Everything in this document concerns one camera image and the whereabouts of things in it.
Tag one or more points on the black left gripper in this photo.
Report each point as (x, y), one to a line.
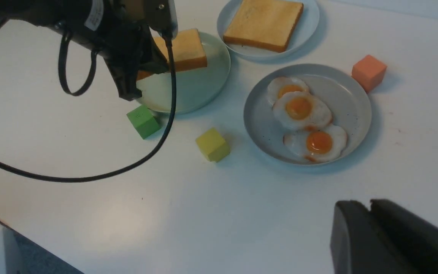
(115, 29)

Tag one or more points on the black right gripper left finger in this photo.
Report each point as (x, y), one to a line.
(358, 244)

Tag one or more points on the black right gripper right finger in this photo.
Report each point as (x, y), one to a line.
(415, 238)

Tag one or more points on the toast slice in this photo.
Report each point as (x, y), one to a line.
(187, 49)
(264, 24)

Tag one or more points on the fried egg top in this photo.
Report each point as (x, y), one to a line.
(282, 85)

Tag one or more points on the fried egg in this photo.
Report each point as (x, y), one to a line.
(282, 85)
(318, 146)
(297, 111)

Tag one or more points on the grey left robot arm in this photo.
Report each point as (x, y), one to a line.
(38, 13)

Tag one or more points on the green foam cube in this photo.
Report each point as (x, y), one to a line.
(144, 121)

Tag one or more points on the pale green plate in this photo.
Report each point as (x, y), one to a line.
(195, 88)

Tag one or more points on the yellow foam cube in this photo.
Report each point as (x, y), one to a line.
(212, 145)

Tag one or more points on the fried egg near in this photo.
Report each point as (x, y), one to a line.
(318, 146)

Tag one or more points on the fried egg middle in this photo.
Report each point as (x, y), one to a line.
(297, 111)

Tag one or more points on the orange foam cube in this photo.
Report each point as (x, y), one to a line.
(369, 72)

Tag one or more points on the light blue plate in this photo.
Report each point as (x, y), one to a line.
(301, 34)

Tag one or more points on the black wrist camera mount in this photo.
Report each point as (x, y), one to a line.
(161, 17)

